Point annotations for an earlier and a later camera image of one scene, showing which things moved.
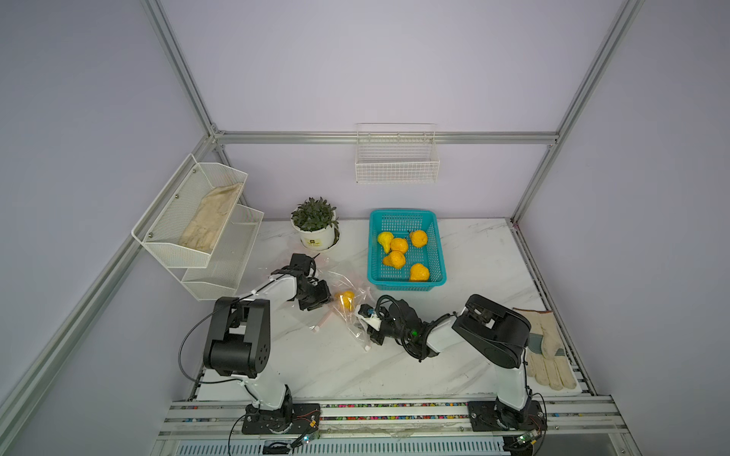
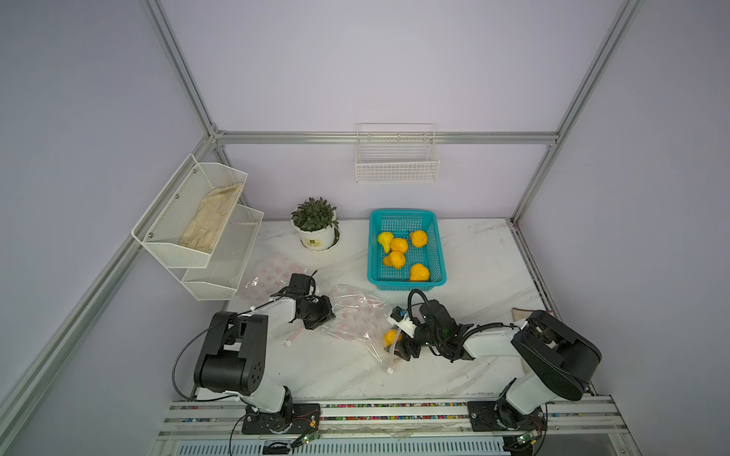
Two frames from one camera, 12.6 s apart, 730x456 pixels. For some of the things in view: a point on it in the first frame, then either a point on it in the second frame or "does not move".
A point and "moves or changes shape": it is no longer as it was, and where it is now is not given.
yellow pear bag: [419, 273] does not move
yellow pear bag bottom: [347, 298] moves or changes shape
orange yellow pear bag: [419, 238] does not move
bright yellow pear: [384, 238] does not move
